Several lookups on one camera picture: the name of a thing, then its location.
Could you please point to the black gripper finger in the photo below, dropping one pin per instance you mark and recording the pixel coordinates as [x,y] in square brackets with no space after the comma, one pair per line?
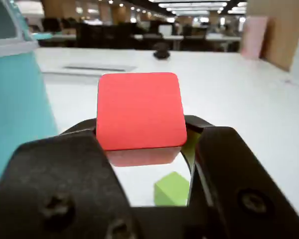
[234,179]
[54,184]

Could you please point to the green lego block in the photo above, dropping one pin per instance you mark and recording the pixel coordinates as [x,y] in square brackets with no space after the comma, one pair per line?
[172,191]

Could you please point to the red lego block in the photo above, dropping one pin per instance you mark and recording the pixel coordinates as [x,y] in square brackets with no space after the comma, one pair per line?
[139,112]

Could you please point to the teal whale-shaped bin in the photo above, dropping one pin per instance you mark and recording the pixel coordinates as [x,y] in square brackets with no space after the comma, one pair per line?
[15,104]

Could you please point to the pink board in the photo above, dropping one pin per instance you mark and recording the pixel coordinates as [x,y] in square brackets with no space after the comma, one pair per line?
[254,37]

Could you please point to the black round object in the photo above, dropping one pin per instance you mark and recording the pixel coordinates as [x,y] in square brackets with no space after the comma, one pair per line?
[162,52]

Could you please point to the brown wooden panel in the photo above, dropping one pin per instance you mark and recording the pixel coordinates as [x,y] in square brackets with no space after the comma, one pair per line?
[281,35]

